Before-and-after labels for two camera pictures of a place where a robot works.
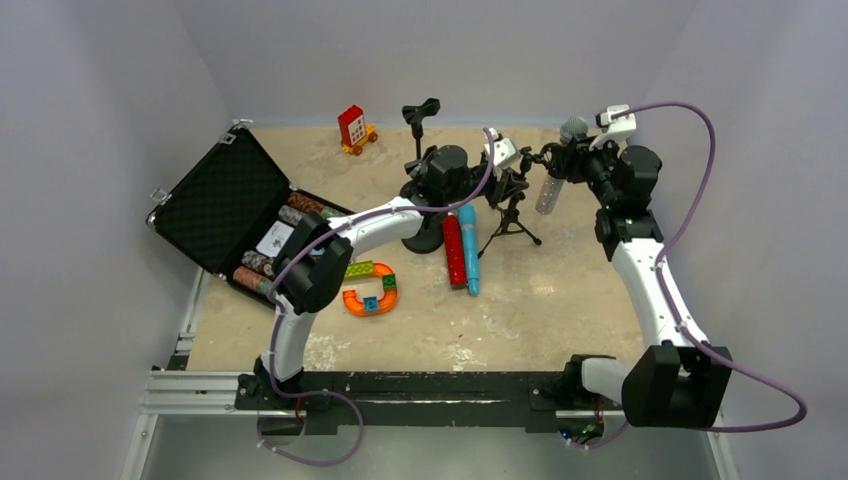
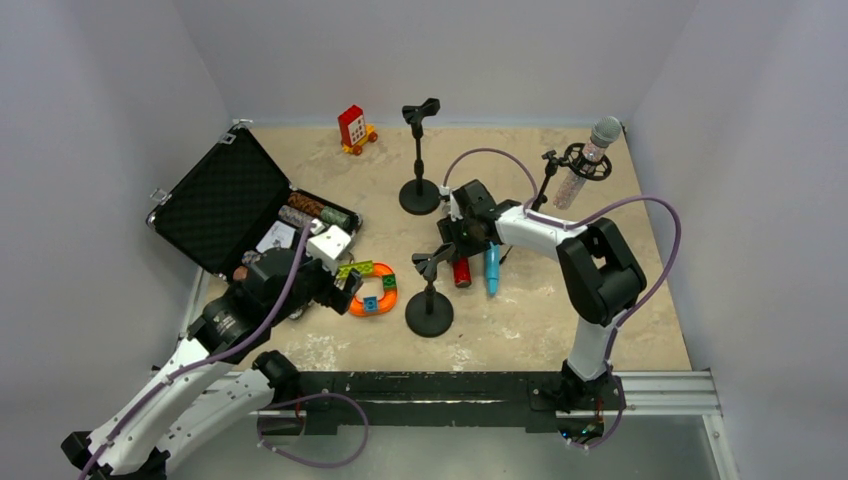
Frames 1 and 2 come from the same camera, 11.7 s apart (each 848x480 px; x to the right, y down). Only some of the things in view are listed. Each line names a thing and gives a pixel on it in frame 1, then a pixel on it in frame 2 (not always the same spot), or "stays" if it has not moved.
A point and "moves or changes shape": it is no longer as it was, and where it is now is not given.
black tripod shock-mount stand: (545, 157) moves or changes shape
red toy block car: (353, 130) stays
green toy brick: (359, 269) stays
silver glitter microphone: (572, 129) moves or changes shape
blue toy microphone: (467, 217) -> (492, 256)
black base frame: (538, 401) stays
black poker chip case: (231, 207) stays
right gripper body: (573, 154) -> (454, 234)
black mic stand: (429, 238) -> (430, 314)
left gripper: (502, 183) -> (341, 291)
